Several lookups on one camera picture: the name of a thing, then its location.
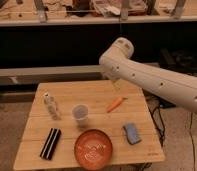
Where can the clear plastic cup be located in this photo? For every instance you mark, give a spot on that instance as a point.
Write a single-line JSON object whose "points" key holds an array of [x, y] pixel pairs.
{"points": [[80, 114]]}

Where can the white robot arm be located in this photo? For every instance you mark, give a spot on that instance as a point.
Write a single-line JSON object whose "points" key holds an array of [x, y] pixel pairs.
{"points": [[179, 89]]}

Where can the orange carrot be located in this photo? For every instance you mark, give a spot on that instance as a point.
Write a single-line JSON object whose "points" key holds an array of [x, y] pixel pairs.
{"points": [[114, 104]]}

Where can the blue sponge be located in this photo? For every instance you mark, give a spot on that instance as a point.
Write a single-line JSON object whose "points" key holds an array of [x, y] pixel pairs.
{"points": [[131, 133]]}

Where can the long background workbench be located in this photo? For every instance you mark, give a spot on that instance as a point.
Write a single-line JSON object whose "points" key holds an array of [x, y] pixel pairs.
{"points": [[94, 12]]}

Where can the black striped box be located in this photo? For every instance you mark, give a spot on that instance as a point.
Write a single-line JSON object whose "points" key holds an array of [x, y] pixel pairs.
{"points": [[50, 144]]}

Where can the orange plate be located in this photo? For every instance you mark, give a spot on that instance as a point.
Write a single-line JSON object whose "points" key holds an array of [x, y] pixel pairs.
{"points": [[93, 149]]}

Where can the clear plastic bottle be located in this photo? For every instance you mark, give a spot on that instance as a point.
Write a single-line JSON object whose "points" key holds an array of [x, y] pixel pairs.
{"points": [[51, 106]]}

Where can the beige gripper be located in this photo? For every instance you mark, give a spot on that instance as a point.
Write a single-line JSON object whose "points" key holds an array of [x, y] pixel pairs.
{"points": [[116, 84]]}

